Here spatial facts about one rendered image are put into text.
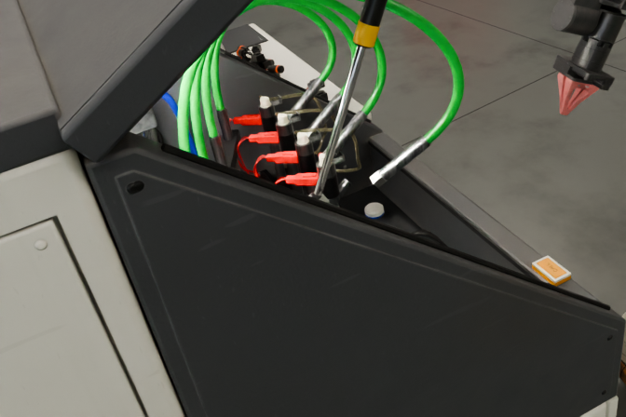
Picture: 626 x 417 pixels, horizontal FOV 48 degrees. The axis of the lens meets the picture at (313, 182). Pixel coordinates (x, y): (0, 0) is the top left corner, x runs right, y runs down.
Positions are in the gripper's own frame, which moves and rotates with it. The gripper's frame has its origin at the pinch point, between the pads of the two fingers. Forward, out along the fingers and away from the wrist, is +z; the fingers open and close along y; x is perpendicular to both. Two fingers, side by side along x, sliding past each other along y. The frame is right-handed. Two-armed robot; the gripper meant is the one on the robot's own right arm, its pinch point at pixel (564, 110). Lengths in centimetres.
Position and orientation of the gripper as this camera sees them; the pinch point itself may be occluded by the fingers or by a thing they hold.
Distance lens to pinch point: 142.6
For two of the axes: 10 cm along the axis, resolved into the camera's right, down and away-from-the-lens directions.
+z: -2.6, 8.6, 4.3
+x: 9.3, 1.0, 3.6
